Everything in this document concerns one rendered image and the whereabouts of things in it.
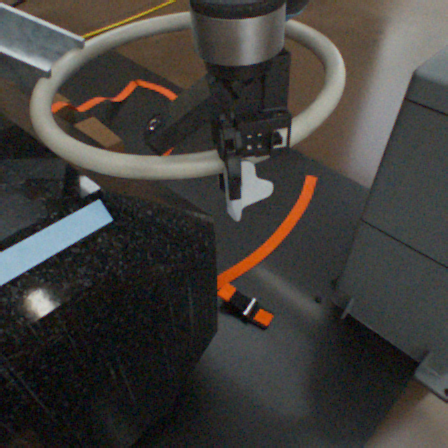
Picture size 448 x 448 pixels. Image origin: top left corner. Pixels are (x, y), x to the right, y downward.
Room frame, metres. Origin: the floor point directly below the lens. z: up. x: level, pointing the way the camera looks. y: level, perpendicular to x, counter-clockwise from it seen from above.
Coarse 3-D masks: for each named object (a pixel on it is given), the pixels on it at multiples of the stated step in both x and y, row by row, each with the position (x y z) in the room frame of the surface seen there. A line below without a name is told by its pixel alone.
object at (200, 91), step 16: (208, 80) 0.43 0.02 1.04; (224, 80) 0.42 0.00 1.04; (192, 96) 0.42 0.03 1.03; (208, 96) 0.40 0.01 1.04; (224, 96) 0.41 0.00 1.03; (160, 112) 0.43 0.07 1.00; (176, 112) 0.41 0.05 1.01; (192, 112) 0.40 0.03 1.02; (208, 112) 0.40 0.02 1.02; (144, 128) 0.41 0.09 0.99; (160, 128) 0.40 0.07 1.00; (176, 128) 0.39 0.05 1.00; (192, 128) 0.40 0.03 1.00; (144, 144) 0.39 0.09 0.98; (160, 144) 0.39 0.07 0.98; (176, 144) 0.39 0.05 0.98
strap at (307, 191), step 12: (132, 84) 2.24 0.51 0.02; (144, 84) 2.25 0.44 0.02; (120, 96) 2.11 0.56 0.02; (168, 96) 2.12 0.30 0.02; (60, 108) 1.68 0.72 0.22; (72, 108) 1.78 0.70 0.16; (84, 108) 1.83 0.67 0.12; (312, 180) 1.43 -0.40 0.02; (312, 192) 1.35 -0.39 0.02; (300, 204) 1.28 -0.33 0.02; (288, 216) 1.21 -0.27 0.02; (300, 216) 1.21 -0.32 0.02; (288, 228) 1.14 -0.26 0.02; (276, 240) 1.07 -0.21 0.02; (264, 252) 1.01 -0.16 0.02; (240, 264) 0.96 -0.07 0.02; (252, 264) 0.96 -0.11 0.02; (228, 276) 0.90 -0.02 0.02
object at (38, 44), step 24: (0, 24) 0.79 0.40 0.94; (24, 24) 0.78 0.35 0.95; (48, 24) 0.77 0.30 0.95; (0, 48) 0.67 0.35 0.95; (24, 48) 0.75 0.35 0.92; (48, 48) 0.77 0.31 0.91; (72, 48) 0.76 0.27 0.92; (0, 72) 0.67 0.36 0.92; (24, 72) 0.66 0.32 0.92; (48, 72) 0.65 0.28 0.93
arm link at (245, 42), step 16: (192, 16) 0.41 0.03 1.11; (208, 16) 0.46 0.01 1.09; (272, 16) 0.40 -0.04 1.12; (192, 32) 0.42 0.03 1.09; (208, 32) 0.39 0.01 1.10; (224, 32) 0.39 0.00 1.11; (240, 32) 0.38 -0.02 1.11; (256, 32) 0.39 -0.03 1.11; (272, 32) 0.40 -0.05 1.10; (208, 48) 0.39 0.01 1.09; (224, 48) 0.39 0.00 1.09; (240, 48) 0.38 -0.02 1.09; (256, 48) 0.39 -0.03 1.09; (272, 48) 0.40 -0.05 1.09; (224, 64) 0.39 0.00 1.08; (240, 64) 0.38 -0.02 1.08; (256, 64) 0.39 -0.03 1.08
